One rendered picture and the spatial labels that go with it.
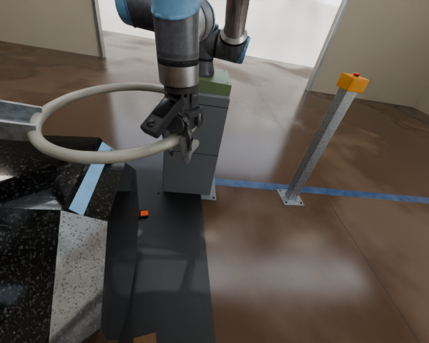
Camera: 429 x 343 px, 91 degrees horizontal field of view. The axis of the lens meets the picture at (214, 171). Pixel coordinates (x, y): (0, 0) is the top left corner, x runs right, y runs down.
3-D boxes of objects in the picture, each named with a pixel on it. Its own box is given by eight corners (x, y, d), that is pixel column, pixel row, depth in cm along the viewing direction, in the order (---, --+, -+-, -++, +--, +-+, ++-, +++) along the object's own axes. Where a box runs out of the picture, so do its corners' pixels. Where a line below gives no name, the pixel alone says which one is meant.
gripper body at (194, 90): (203, 127, 59) (205, 82, 51) (183, 139, 53) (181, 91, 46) (182, 119, 62) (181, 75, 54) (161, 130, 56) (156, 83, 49)
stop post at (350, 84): (304, 205, 192) (381, 82, 125) (284, 205, 188) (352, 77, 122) (295, 190, 207) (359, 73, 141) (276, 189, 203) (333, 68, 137)
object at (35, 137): (11, 190, 43) (2, 179, 41) (42, 97, 76) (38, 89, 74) (226, 142, 59) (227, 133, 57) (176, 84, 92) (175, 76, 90)
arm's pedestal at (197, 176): (163, 160, 210) (165, 69, 159) (213, 165, 217) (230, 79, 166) (155, 196, 171) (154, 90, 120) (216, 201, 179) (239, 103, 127)
